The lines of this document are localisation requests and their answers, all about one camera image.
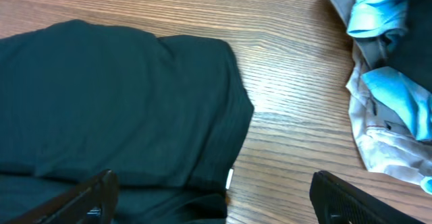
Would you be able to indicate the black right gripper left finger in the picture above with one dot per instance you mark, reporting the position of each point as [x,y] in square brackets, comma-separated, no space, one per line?
[92,201]

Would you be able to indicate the light blue garment in pile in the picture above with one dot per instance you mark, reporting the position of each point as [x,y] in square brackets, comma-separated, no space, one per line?
[405,97]

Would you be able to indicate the black folded garment on pile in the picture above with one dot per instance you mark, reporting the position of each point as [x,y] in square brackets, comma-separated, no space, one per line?
[412,55]

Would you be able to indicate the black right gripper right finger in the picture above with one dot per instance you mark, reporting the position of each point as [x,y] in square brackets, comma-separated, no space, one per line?
[335,201]

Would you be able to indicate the beige garment in pile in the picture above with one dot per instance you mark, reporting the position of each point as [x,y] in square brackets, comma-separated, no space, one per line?
[384,142]

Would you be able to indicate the dark teal t-shirt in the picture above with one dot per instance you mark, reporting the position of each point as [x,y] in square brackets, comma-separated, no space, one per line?
[168,115]

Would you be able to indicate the grey garment in pile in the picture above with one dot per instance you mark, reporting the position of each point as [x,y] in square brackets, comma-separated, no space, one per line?
[375,26]

